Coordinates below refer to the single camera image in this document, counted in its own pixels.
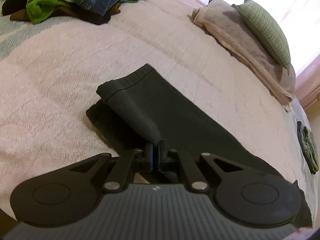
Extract green checkered pillow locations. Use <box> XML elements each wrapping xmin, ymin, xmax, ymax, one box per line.
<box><xmin>231</xmin><ymin>0</ymin><xmax>292</xmax><ymax>75</ymax></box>

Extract bright green garment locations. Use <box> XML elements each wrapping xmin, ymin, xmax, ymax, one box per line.
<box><xmin>26</xmin><ymin>0</ymin><xmax>73</xmax><ymax>25</ymax></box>

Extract pink curtain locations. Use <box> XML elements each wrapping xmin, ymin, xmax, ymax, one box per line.
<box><xmin>185</xmin><ymin>0</ymin><xmax>320</xmax><ymax>111</ymax></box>

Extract folded pink blanket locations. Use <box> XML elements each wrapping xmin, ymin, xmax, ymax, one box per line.
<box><xmin>191</xmin><ymin>0</ymin><xmax>297</xmax><ymax>113</ymax></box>

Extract pile of mixed clothes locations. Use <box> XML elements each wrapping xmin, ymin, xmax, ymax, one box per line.
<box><xmin>10</xmin><ymin>2</ymin><xmax>122</xmax><ymax>26</ymax></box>

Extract folded grey-green garment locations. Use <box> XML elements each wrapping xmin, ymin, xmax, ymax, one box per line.
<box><xmin>299</xmin><ymin>125</ymin><xmax>320</xmax><ymax>174</ymax></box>

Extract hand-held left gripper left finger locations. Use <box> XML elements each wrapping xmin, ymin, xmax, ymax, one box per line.
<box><xmin>64</xmin><ymin>143</ymin><xmax>154</xmax><ymax>193</ymax></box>

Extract black pants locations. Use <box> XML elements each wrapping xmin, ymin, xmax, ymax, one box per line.
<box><xmin>86</xmin><ymin>64</ymin><xmax>313</xmax><ymax>228</ymax></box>

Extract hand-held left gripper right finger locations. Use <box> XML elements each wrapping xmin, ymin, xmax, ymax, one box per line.
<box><xmin>157</xmin><ymin>140</ymin><xmax>247</xmax><ymax>193</ymax></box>

